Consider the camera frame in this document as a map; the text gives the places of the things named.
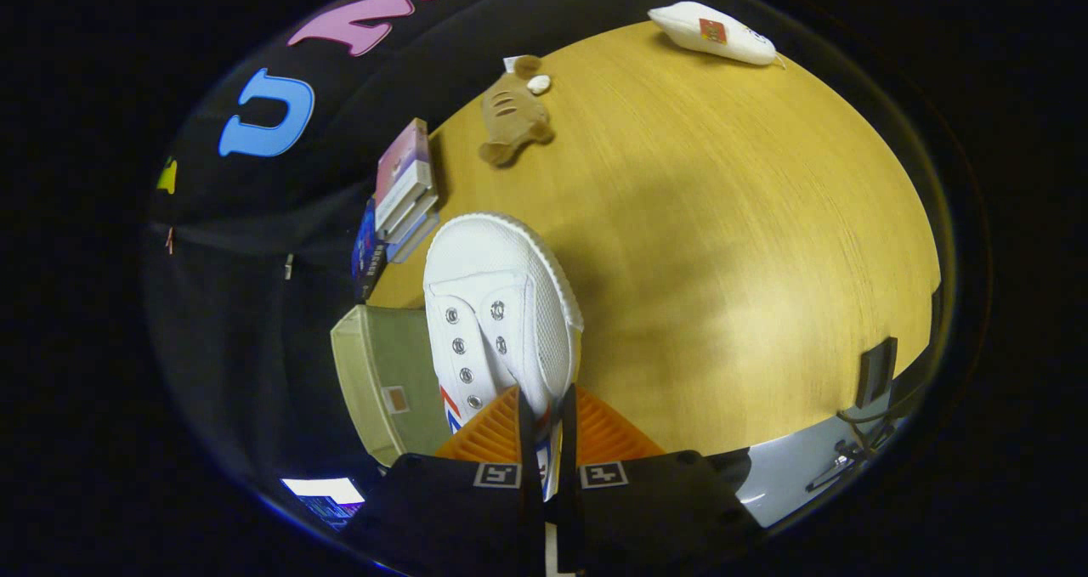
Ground white cover book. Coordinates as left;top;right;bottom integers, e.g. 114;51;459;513
378;182;436;240

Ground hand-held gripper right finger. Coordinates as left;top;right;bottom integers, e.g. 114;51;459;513
561;384;764;576

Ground black backdrop cloth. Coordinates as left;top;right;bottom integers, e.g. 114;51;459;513
144;0;698;510

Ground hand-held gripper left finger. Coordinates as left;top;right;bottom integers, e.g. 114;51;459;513
340;384;545;577

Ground green fabric storage box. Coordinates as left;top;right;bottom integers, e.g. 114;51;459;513
330;303;456;467

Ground white canvas shoe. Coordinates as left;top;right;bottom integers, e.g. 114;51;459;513
422;212;586;501

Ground white plush toy red label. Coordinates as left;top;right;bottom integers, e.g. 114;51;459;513
648;1;779;66

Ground lit computer screen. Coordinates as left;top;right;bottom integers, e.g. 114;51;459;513
282;478;366;531

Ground black floor stand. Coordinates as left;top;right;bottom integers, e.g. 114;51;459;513
806;409;895;493

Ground pink cover book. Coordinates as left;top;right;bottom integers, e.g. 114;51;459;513
374;118;433;234

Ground black rectangular block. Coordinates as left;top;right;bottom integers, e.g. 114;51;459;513
857;337;898;410

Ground brown plush toy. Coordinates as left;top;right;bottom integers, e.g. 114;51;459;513
478;54;555;168

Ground grey cover book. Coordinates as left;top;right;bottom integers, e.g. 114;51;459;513
382;195;440;251

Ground dark blue cover book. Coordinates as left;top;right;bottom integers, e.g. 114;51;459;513
351;196;390;303

